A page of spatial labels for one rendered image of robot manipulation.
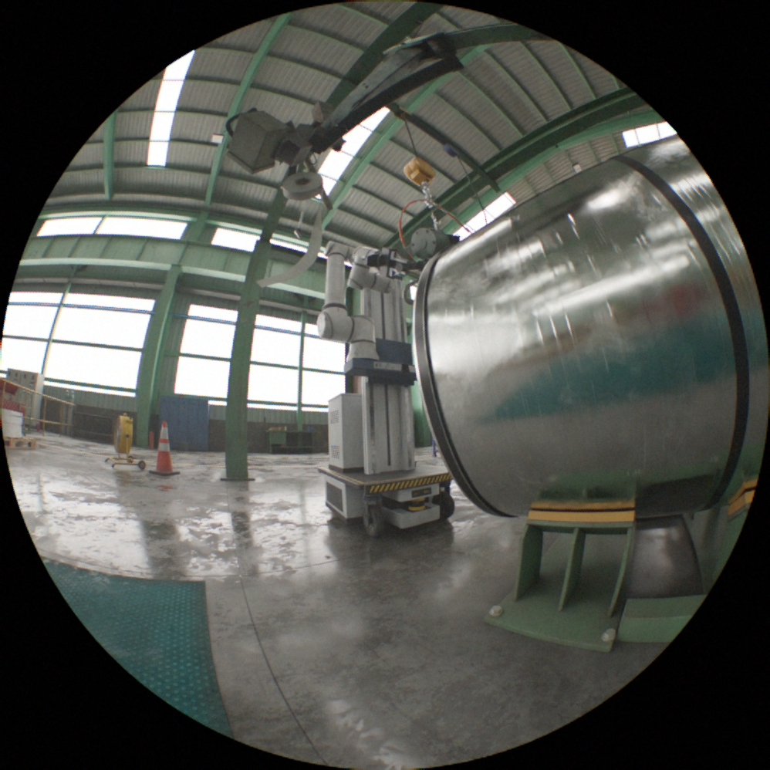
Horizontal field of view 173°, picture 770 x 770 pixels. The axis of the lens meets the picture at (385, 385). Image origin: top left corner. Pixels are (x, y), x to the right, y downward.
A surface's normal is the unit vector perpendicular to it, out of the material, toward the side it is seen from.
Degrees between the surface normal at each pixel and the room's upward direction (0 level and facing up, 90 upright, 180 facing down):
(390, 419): 90
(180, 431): 90
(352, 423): 90
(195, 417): 90
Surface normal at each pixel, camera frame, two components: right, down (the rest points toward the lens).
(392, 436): 0.47, -0.20
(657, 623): -0.81, -0.09
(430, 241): -0.76, 0.35
